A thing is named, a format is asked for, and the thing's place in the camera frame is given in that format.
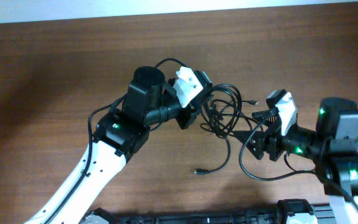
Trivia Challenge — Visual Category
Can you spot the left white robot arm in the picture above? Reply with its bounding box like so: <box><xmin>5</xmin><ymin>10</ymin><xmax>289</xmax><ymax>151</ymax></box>
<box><xmin>28</xmin><ymin>66</ymin><xmax>212</xmax><ymax>223</ymax></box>

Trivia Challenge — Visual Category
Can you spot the black usb cable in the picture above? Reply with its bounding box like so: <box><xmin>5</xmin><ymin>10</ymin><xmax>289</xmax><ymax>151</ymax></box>
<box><xmin>193</xmin><ymin>136</ymin><xmax>232</xmax><ymax>176</ymax></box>

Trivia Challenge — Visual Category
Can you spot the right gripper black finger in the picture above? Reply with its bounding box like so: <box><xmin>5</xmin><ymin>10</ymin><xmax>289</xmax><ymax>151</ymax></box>
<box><xmin>252</xmin><ymin>108</ymin><xmax>277</xmax><ymax>126</ymax></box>
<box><xmin>233</xmin><ymin>131</ymin><xmax>265</xmax><ymax>160</ymax></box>

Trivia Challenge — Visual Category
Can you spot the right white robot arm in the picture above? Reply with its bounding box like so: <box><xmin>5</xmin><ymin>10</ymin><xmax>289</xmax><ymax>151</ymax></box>
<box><xmin>234</xmin><ymin>93</ymin><xmax>358</xmax><ymax>223</ymax></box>

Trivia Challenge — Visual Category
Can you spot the black cable bundle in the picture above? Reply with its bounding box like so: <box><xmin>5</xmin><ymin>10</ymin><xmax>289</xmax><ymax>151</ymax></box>
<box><xmin>199</xmin><ymin>83</ymin><xmax>259</xmax><ymax>139</ymax></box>

